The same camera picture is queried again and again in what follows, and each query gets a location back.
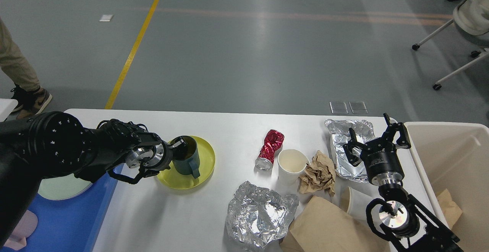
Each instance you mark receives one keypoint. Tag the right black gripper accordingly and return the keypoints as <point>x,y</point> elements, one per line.
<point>379,156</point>

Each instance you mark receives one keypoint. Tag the person in khaki trousers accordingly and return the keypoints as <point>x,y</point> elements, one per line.
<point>32,98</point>

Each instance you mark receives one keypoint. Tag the white side table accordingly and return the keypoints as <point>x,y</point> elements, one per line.
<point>6,108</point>

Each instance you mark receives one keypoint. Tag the yellow plate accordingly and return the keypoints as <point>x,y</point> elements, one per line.
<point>173,179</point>

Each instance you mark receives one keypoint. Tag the brown paper bag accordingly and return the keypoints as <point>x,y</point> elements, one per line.
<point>324,227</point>

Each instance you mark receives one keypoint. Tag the crumpled aluminium foil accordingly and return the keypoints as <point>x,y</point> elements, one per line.
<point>258,216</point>

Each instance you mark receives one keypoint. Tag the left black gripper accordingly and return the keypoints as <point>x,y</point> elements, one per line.
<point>155,158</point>

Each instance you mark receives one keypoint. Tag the tipped white paper cup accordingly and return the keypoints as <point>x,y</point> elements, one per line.
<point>354,203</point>

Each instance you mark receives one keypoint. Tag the dark teal mug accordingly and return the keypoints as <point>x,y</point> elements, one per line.
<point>187,162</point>

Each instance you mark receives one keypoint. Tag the beige plastic bin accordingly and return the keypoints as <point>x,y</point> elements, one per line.
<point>455,157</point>

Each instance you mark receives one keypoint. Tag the blue plastic tray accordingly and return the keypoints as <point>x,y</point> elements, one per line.
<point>70,225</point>

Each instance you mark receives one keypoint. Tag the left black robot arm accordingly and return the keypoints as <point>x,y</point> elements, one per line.
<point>55,144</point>

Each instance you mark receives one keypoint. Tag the crumpled brown paper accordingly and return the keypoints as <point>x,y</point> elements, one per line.
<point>318,175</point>

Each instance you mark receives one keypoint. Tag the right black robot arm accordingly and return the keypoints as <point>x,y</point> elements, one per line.
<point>397,216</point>

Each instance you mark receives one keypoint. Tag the crushed red can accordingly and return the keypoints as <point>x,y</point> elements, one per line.
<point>273,141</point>

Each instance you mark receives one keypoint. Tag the pink mug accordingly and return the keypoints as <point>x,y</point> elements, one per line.
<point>26,226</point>

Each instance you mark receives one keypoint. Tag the floor socket plate right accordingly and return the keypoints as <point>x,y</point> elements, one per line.
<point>358,107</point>

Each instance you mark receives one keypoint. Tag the white floor marker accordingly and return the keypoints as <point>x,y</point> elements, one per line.
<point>106,18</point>

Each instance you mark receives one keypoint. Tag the white office chair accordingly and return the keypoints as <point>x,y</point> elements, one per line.
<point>471,19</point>

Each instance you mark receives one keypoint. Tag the brown paper in bin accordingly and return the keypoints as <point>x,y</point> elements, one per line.
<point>451,211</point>

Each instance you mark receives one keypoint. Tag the floor socket plate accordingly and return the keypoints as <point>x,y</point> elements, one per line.
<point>339,107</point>
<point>358,107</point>

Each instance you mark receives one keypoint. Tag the floor socket plate left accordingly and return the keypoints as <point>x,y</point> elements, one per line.
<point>339,107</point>

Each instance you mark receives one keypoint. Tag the pale green plate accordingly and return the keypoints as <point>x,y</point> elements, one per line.
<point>63,188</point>

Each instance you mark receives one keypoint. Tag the aluminium foil tray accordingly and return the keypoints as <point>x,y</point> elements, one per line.
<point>339,136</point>

